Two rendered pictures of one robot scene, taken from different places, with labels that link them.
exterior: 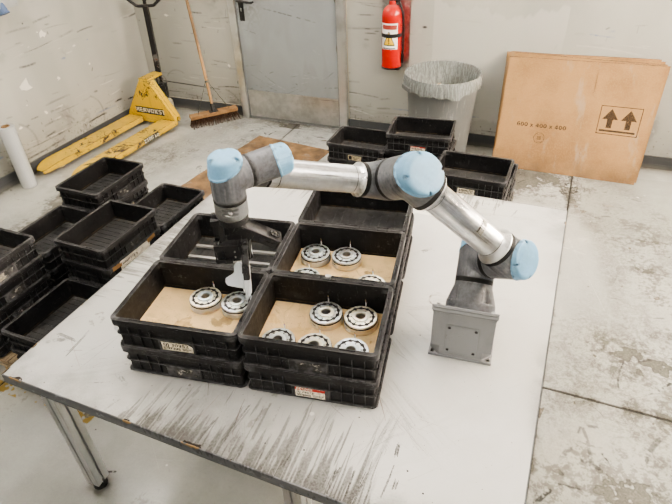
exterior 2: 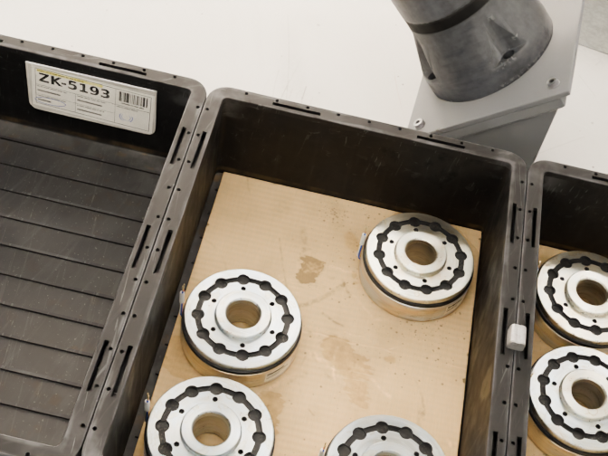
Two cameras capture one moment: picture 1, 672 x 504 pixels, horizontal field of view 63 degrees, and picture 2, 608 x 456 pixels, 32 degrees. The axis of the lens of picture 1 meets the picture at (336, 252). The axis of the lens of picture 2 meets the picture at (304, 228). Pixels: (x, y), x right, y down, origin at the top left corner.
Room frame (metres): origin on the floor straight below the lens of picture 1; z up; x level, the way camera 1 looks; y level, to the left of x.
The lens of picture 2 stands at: (1.63, 0.47, 1.63)
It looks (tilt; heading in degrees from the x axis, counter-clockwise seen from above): 51 degrees down; 257
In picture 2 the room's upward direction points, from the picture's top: 12 degrees clockwise
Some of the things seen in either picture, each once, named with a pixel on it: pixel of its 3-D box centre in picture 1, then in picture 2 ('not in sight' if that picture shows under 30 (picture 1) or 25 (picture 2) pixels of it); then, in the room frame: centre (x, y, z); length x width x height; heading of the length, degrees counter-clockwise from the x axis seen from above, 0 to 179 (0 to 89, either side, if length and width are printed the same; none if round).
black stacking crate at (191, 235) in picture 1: (232, 253); not in sight; (1.58, 0.37, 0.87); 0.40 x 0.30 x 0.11; 75
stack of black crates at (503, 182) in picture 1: (469, 201); not in sight; (2.68, -0.78, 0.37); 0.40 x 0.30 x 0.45; 66
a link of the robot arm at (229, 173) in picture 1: (228, 176); not in sight; (1.06, 0.23, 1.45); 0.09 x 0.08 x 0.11; 124
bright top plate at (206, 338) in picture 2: (346, 255); (242, 318); (1.55, -0.04, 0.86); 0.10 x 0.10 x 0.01
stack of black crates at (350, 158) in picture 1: (362, 160); not in sight; (3.37, -0.21, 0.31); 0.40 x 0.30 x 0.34; 66
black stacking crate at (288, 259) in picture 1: (341, 265); (322, 332); (1.48, -0.02, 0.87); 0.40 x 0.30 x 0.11; 75
